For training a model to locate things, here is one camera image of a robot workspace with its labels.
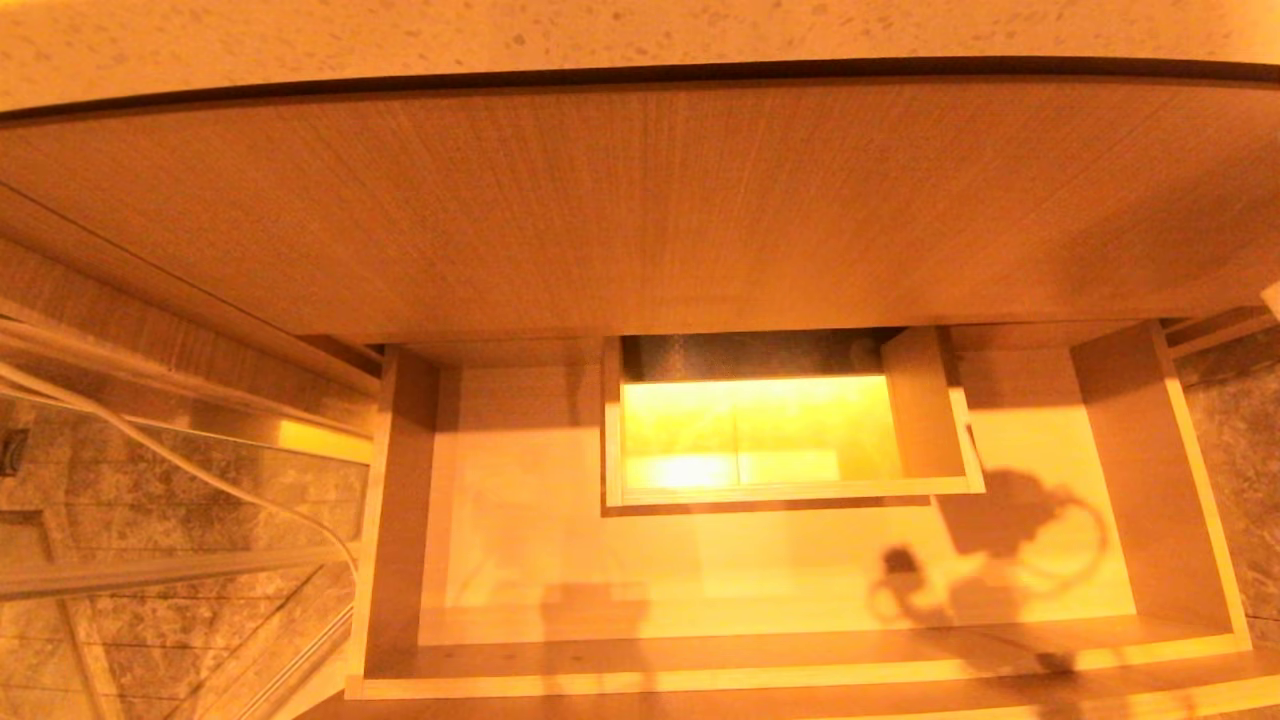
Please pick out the wooden drawer pipe cutout box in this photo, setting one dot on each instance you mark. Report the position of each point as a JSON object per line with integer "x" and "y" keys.
{"x": 925, "y": 415}

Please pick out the speckled stone countertop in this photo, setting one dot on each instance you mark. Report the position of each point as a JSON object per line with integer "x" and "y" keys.
{"x": 600, "y": 30}

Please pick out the glass shower partition metal frame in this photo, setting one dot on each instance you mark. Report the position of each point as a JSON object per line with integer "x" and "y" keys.
{"x": 150, "y": 572}

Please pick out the wooden vanity cabinet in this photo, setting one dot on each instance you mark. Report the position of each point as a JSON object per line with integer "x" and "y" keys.
{"x": 600, "y": 200}

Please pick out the wooden vanity drawer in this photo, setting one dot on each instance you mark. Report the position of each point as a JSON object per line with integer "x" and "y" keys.
{"x": 700, "y": 570}

